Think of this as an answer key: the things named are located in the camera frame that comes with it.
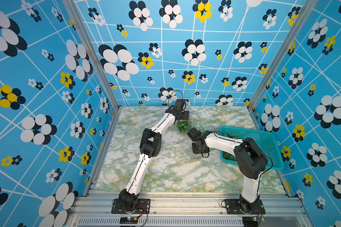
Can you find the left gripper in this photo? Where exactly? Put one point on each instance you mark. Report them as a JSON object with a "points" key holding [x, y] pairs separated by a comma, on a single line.
{"points": [[185, 115]]}

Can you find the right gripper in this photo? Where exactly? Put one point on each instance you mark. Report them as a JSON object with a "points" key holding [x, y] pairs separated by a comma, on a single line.
{"points": [[195, 152]]}

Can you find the teal plastic basket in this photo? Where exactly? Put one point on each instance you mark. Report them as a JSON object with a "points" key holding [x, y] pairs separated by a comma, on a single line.
{"points": [[265, 140]]}

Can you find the green pepper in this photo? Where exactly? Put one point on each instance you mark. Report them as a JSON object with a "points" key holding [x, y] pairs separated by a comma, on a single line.
{"points": [[232, 136]]}

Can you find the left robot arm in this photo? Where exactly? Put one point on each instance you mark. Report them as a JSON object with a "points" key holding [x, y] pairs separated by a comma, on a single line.
{"points": [[150, 146]]}

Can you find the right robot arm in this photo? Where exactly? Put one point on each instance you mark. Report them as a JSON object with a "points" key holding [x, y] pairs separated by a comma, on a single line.
{"points": [[252, 162]]}

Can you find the right circuit board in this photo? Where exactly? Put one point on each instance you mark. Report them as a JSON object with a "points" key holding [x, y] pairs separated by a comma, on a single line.
{"points": [[252, 221]]}

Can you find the circuit board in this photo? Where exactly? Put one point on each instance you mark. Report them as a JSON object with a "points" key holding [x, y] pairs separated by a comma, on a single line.
{"points": [[129, 220], [252, 221]]}

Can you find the left circuit board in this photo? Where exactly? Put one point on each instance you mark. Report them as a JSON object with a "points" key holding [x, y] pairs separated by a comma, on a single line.
{"points": [[129, 220]]}

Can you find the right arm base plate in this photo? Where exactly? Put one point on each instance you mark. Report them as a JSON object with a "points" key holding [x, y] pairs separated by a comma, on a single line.
{"points": [[237, 206]]}

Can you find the aluminium front rail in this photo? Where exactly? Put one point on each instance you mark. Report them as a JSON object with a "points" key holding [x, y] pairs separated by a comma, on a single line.
{"points": [[188, 210]]}

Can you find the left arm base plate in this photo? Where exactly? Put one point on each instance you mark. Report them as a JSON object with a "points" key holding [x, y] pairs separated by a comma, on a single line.
{"points": [[135, 207]]}

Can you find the left frame post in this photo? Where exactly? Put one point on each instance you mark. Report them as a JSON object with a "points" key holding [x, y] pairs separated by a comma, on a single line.
{"points": [[75, 16]]}

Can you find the frame post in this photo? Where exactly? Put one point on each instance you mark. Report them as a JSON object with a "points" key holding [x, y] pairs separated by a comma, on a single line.
{"points": [[290, 37], [75, 16]]}

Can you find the right frame post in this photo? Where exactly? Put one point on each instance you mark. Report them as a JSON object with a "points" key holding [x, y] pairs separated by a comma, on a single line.
{"points": [[290, 37]]}

